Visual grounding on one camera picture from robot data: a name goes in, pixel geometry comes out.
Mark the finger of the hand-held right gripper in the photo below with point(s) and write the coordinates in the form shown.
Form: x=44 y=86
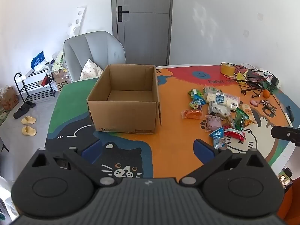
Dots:
x=284 y=134

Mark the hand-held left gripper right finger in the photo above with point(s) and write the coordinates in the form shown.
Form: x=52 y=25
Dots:
x=204 y=151

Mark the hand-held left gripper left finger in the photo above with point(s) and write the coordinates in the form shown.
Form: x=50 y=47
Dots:
x=92 y=151

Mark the orange bread packet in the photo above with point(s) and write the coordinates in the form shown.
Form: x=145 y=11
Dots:
x=191 y=114

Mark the green white bread packet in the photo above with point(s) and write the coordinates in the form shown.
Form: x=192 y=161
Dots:
x=212 y=89

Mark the blue triangular snack packet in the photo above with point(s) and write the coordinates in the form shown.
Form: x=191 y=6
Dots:
x=218 y=136

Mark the bunch of keys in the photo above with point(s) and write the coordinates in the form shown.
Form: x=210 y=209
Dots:
x=269 y=109

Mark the purple snack packet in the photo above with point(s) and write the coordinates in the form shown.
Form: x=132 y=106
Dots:
x=213 y=123

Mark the colourful cartoon table mat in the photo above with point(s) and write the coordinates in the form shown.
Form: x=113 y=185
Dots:
x=173 y=133

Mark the orange fruit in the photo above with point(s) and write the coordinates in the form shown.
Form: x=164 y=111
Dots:
x=266 y=94

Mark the white black snack packet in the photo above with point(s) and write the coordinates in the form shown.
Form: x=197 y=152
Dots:
x=218 y=109

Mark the tall green snack packet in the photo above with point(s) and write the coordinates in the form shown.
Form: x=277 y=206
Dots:
x=241 y=119

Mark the round cookie packet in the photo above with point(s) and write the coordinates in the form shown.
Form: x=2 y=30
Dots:
x=246 y=109

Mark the avocado print snack packet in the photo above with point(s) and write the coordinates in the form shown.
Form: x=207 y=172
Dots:
x=195 y=105

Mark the blue green snack packet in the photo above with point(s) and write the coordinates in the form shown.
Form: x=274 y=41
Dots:
x=199 y=99

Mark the black power adapter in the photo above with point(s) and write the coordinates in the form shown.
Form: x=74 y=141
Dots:
x=275 y=81

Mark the yellow plastic bag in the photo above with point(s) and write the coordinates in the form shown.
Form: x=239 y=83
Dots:
x=241 y=75

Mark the printed cardboard box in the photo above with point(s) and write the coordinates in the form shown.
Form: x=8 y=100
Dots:
x=61 y=80

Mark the black slipper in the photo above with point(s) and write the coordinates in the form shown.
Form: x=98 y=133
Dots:
x=29 y=105
x=20 y=113

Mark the dotted white pillow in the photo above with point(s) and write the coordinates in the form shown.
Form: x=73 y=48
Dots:
x=90 y=71

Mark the yellow tape roll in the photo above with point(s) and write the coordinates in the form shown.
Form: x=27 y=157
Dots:
x=227 y=69

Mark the black shoe rack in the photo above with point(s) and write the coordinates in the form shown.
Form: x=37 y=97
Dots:
x=35 y=88

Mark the green floor rug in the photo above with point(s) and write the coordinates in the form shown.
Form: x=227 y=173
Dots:
x=3 y=118

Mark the green yellow printed bag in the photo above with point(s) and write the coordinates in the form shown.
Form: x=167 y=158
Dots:
x=58 y=62

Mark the clear plastic bag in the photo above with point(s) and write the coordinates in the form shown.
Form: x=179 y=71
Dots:
x=5 y=196

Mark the small brown cardboard box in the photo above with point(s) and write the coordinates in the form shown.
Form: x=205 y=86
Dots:
x=9 y=98

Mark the grey chair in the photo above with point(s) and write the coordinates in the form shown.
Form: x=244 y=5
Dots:
x=100 y=46

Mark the blue plastic bag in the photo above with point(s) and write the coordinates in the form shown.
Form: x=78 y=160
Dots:
x=37 y=61

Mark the white board with holes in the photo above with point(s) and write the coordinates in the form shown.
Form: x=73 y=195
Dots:
x=78 y=20

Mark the grey door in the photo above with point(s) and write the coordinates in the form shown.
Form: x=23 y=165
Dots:
x=145 y=28

